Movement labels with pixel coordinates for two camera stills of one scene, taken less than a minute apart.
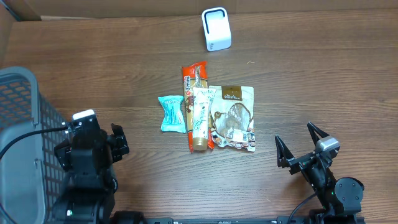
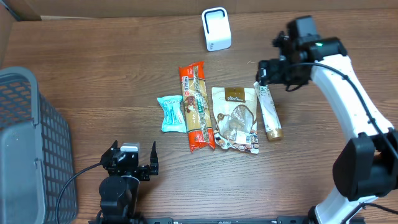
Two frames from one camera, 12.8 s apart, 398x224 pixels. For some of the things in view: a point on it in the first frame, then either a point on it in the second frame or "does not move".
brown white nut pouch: (232, 117) does not move
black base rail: (319, 217) does not move
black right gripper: (286, 157) to (275, 68)
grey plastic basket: (32, 181) does not move
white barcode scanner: (216, 28) does not move
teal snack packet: (173, 119) does not move
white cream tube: (202, 98) to (269, 112)
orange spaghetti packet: (194, 76) does not move
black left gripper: (119, 145) to (146, 172)
